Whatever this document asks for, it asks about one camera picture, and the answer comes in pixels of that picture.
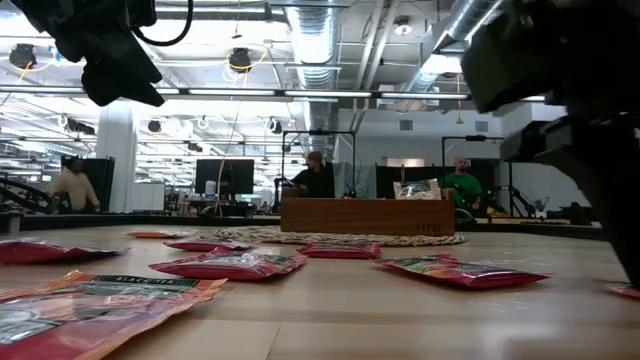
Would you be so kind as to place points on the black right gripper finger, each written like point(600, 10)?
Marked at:
point(620, 210)

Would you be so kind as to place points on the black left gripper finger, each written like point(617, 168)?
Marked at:
point(120, 90)
point(132, 57)

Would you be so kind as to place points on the red tea packet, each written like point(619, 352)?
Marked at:
point(210, 244)
point(465, 274)
point(340, 251)
point(45, 251)
point(225, 267)

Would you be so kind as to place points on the wooden tea box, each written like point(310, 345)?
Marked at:
point(365, 217)

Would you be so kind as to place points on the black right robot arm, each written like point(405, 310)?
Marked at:
point(560, 50)

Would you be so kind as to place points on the background black robot arm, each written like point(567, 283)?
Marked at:
point(25, 197)

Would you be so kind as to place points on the black ceiling spotlight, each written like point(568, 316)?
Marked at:
point(154, 126)
point(276, 126)

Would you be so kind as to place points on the white column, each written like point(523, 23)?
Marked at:
point(117, 160)

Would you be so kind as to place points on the black ceiling device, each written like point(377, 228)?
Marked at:
point(22, 56)
point(240, 59)

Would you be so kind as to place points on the small background plant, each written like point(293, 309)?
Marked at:
point(541, 205)

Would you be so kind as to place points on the black partition panel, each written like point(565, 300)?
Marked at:
point(106, 185)

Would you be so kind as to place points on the person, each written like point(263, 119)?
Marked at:
point(315, 180)
point(465, 187)
point(75, 187)

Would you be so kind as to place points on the black computer monitor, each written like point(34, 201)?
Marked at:
point(225, 175)

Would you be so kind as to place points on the round woven placemat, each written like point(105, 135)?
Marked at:
point(250, 235)

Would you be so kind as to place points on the long light bar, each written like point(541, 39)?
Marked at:
point(325, 93)

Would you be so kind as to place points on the grey partition panel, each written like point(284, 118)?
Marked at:
point(362, 180)

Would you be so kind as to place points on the black metal rig frame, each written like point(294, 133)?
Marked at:
point(475, 137)
point(320, 132)

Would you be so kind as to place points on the silver ceiling duct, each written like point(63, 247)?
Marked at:
point(315, 40)
point(465, 20)

